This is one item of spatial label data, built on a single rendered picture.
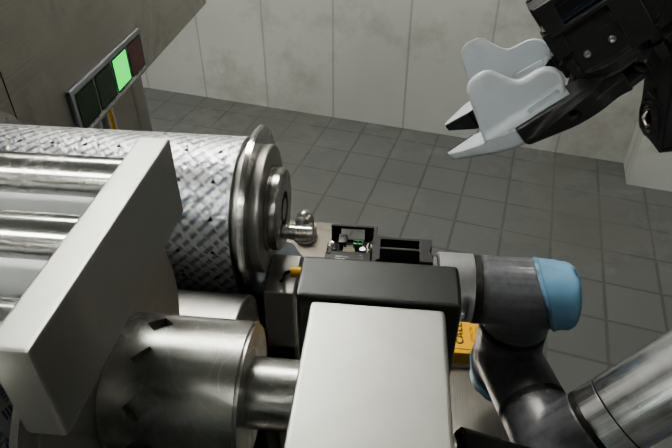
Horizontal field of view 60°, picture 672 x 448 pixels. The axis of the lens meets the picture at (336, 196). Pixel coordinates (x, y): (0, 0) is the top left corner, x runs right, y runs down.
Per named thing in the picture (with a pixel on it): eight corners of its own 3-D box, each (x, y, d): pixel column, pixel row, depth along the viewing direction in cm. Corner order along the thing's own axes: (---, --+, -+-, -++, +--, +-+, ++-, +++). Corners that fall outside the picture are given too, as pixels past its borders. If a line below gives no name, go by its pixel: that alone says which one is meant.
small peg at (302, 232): (312, 244, 51) (311, 233, 50) (281, 242, 52) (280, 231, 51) (314, 233, 52) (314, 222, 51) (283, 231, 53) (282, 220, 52)
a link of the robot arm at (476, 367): (489, 439, 66) (505, 379, 60) (457, 360, 75) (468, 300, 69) (554, 429, 67) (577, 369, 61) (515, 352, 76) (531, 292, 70)
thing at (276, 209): (294, 185, 57) (285, 259, 55) (274, 184, 57) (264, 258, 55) (283, 153, 50) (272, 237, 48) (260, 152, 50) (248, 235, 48)
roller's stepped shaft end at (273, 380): (379, 456, 26) (383, 413, 24) (248, 443, 27) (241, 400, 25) (382, 394, 29) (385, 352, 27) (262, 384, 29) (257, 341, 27)
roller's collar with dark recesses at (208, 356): (243, 496, 26) (227, 411, 22) (114, 482, 27) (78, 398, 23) (270, 377, 31) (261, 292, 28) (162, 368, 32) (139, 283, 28)
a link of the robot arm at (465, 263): (463, 288, 69) (469, 342, 63) (424, 285, 69) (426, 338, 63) (472, 239, 65) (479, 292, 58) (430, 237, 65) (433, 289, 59)
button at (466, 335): (490, 366, 81) (492, 355, 79) (439, 362, 81) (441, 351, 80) (484, 328, 86) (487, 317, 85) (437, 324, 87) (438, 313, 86)
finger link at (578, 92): (501, 108, 42) (612, 30, 39) (514, 126, 42) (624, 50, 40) (520, 136, 38) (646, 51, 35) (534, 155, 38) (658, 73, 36)
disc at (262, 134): (252, 325, 51) (233, 191, 42) (247, 325, 51) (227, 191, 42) (282, 218, 63) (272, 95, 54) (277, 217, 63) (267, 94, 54)
